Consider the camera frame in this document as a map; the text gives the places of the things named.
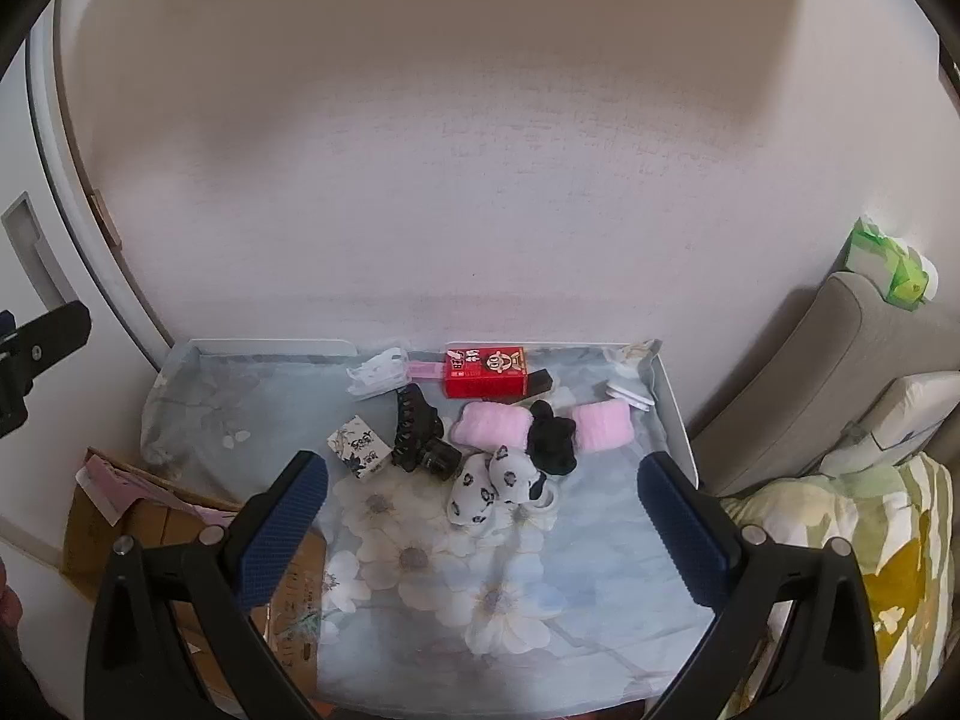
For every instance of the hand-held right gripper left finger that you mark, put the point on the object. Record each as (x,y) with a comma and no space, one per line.
(289,521)

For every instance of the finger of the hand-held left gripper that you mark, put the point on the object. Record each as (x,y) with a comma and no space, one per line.
(45,341)

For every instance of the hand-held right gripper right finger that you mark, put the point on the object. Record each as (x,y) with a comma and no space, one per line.
(682,540)

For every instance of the black scrunchie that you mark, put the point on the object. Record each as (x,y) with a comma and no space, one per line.
(551,441)

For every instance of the black round jar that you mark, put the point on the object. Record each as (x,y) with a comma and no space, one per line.
(441,459)

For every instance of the white desktop with raised edge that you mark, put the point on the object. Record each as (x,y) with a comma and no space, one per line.
(285,346)

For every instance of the small white printed box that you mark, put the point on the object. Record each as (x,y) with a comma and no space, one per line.
(358,448)

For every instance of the pink fluffy wristband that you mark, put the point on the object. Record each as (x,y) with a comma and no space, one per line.
(604,426)
(489,426)

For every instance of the brown cardboard box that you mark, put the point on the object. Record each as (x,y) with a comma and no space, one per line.
(150,514)

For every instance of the floral light blue cloth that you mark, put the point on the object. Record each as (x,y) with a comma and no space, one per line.
(420,600)

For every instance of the white flat packet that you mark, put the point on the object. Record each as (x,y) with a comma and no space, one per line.
(628,396)

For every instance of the black hair claw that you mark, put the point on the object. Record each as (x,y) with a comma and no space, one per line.
(412,424)

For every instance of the pink bag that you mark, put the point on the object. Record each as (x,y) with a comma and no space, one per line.
(112,484)

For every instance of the white black-spotted sock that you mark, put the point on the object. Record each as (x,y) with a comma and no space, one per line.
(472,495)
(516,474)

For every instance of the white sliding door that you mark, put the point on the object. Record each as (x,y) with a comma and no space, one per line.
(45,150)

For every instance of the pink flat strip packet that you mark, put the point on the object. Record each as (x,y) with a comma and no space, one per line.
(426,368)

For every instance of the grey sofa cushion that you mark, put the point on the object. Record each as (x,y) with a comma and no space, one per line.
(810,375)

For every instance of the dark rectangular small box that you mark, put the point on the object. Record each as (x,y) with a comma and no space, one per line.
(540,381)

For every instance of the yellow green floral blanket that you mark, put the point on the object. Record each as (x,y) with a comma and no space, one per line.
(900,540)

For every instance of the red printed box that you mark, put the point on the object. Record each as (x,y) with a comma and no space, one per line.
(484,375)

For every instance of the white pillow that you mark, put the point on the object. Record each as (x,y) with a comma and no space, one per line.
(907,412)

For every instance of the green tissue pack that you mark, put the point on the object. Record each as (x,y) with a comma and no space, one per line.
(885,262)

